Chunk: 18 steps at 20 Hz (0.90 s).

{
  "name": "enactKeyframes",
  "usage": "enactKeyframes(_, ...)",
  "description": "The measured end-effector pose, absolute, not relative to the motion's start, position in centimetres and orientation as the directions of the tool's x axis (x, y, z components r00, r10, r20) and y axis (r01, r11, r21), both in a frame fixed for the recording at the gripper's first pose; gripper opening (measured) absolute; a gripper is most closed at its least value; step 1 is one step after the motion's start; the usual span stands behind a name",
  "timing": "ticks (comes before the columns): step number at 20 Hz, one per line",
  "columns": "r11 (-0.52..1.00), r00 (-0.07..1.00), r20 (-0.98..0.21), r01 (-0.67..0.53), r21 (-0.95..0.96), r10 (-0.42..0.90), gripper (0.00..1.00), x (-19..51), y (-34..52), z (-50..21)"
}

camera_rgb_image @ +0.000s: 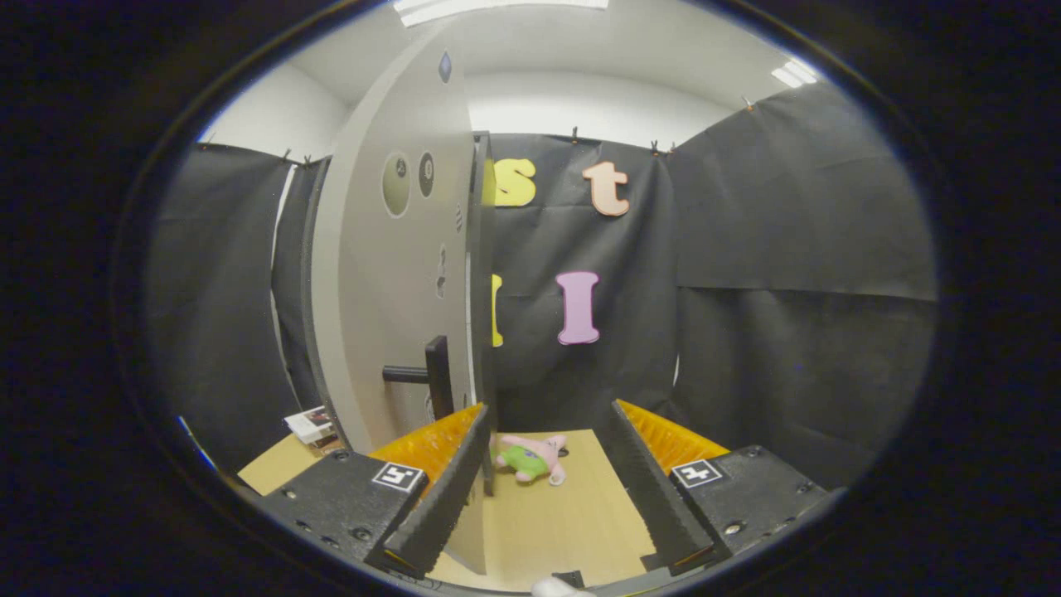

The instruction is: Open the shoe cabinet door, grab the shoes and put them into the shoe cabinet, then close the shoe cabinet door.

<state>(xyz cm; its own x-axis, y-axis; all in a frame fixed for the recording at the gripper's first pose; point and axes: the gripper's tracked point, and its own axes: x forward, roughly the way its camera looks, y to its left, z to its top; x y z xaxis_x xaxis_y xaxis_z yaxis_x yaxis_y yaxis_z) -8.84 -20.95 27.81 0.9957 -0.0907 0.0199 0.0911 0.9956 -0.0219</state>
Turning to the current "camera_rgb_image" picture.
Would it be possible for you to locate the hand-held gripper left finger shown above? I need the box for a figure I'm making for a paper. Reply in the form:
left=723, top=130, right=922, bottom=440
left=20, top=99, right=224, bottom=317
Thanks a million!
left=249, top=403, right=492, bottom=580

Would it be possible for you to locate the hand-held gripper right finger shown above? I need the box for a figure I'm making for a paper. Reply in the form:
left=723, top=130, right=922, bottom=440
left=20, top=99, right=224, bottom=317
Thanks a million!
left=611, top=399, right=830, bottom=577

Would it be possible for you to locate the black door handle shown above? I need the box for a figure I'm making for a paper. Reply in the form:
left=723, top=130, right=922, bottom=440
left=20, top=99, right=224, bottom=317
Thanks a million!
left=382, top=335, right=455, bottom=421

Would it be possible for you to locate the grey shoe cabinet door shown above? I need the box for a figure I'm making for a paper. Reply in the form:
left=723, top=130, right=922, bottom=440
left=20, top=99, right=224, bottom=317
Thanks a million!
left=308, top=25, right=490, bottom=575

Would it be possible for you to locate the grey shoe cabinet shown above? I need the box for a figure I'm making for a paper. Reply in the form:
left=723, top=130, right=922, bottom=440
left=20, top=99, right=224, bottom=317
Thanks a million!
left=298, top=131, right=498, bottom=497

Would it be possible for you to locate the pink and green plush toy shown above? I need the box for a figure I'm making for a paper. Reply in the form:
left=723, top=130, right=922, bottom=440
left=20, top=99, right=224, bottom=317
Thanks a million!
left=495, top=434, right=569, bottom=487

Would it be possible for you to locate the stack of books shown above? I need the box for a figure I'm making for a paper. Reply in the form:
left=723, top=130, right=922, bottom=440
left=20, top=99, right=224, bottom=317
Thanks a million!
left=284, top=405, right=339, bottom=449

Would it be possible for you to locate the black backdrop cloth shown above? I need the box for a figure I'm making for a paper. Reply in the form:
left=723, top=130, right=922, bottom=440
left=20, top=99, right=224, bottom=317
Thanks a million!
left=148, top=79, right=939, bottom=490

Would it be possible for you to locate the ceiling light panel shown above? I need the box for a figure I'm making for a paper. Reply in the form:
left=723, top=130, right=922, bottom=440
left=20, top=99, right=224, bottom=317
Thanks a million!
left=392, top=0, right=610, bottom=27
left=771, top=58, right=819, bottom=89

